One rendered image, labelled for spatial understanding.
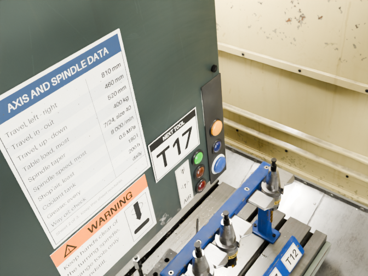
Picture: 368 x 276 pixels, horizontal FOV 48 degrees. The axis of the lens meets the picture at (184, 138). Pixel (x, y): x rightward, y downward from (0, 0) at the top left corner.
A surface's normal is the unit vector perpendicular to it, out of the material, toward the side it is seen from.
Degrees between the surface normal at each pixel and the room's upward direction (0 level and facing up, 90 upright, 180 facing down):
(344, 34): 90
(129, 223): 90
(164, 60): 90
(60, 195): 90
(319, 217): 24
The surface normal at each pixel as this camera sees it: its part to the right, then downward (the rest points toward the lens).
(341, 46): -0.64, 0.55
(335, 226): -0.36, -0.46
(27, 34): 0.76, 0.36
